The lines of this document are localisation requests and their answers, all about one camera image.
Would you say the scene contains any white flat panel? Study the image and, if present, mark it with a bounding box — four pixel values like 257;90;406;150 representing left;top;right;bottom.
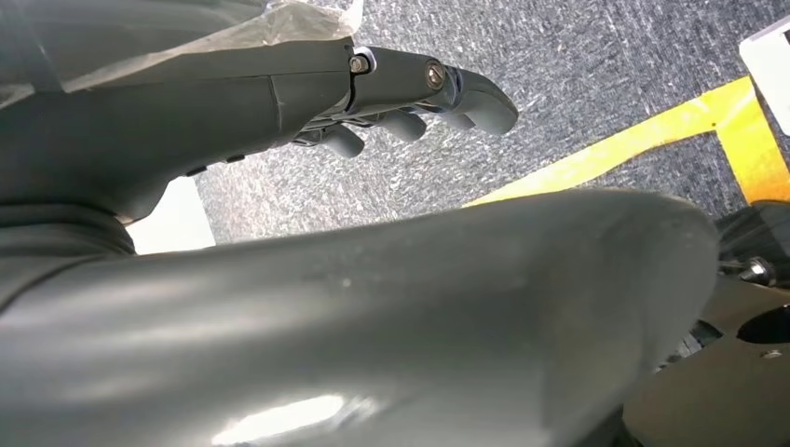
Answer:
125;177;217;256

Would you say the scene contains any yellow floor tape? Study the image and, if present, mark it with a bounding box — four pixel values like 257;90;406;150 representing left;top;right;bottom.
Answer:
462;74;790;208

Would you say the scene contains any clear plastic wrap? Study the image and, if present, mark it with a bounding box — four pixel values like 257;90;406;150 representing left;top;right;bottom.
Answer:
0;0;365;109

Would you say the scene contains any white device with dark screen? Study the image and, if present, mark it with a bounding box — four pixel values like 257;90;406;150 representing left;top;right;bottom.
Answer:
739;17;790;137

